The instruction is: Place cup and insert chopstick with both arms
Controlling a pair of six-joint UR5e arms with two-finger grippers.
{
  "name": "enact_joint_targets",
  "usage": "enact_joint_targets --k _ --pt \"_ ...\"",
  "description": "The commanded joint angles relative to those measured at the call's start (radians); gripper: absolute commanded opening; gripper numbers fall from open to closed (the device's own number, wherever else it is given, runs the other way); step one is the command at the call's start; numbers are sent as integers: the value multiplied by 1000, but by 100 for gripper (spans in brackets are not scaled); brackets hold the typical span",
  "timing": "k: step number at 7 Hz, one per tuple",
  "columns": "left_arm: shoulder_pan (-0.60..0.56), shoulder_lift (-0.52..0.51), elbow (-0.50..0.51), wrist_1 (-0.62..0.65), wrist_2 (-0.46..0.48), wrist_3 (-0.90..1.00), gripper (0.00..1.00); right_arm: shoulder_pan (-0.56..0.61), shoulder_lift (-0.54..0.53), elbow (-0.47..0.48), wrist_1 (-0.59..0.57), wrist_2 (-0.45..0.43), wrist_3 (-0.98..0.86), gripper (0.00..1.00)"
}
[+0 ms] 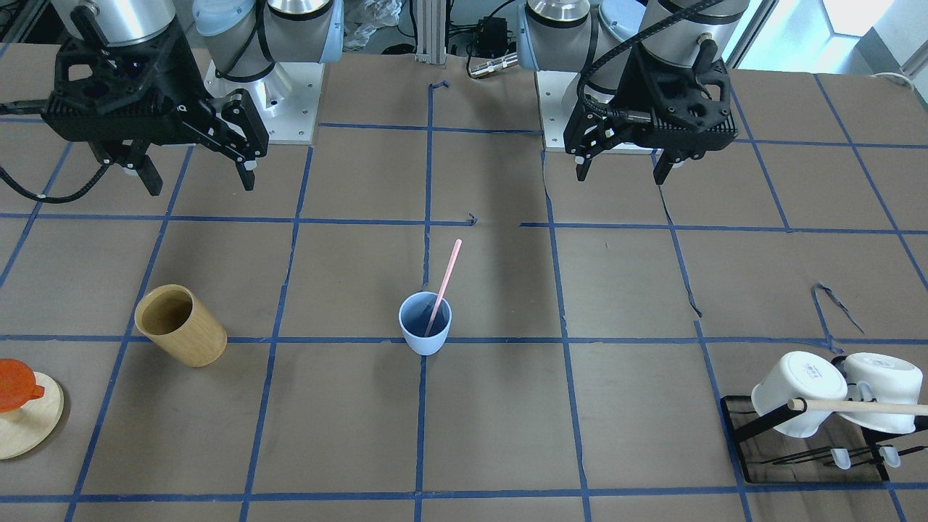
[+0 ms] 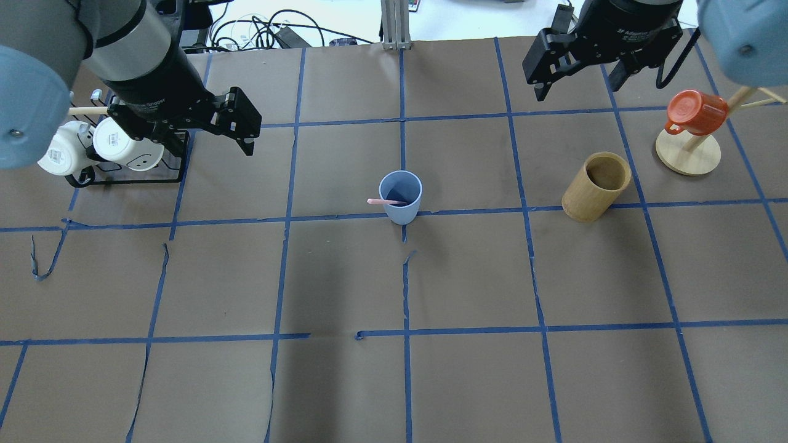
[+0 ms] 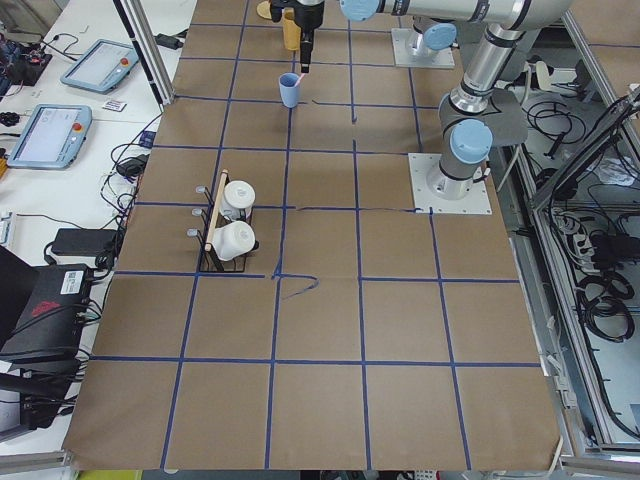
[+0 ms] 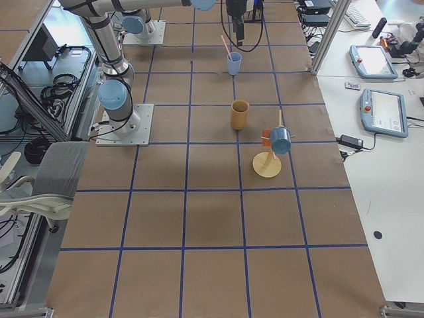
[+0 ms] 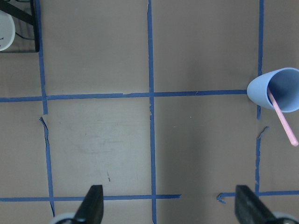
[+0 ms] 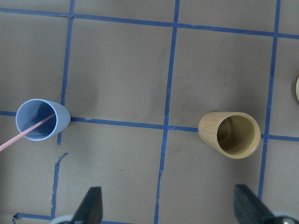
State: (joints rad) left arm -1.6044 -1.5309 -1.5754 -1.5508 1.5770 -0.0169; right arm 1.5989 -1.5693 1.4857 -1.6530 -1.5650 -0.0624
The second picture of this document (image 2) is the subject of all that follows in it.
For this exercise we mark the wooden mug tree stand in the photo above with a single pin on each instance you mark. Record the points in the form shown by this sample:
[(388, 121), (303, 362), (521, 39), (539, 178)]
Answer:
[(689, 155)]

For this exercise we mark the orange mug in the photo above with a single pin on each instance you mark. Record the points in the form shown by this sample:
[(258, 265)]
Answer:
[(696, 112)]

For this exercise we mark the light blue plastic cup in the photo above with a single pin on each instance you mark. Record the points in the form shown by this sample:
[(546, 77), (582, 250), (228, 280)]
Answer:
[(406, 189)]

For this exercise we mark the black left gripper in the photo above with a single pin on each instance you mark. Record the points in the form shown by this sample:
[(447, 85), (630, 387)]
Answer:
[(155, 85)]

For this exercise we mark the black wire cup rack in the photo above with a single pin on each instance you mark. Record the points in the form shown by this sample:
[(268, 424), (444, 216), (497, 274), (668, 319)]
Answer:
[(92, 149)]

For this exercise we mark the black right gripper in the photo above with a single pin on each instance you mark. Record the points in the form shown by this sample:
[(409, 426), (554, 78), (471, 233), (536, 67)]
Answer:
[(637, 29)]

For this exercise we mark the white ceramic mug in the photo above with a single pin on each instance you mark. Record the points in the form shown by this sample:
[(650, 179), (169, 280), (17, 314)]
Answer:
[(67, 153), (113, 144)]

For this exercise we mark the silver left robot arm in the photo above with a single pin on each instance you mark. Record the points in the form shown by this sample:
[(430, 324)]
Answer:
[(128, 46)]

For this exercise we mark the pink chopstick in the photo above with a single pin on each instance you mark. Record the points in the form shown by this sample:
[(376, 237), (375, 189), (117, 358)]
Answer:
[(383, 202)]

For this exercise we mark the aluminium frame post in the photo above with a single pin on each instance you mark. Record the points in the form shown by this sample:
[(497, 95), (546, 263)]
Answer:
[(395, 25)]

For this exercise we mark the bamboo cylindrical holder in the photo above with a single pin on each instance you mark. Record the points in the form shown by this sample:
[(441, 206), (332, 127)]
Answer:
[(597, 184)]

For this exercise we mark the wooden rack dowel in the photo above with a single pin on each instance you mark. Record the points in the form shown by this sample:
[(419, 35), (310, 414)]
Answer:
[(88, 110)]

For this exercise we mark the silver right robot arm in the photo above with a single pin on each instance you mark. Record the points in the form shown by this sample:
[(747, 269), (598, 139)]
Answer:
[(748, 38)]

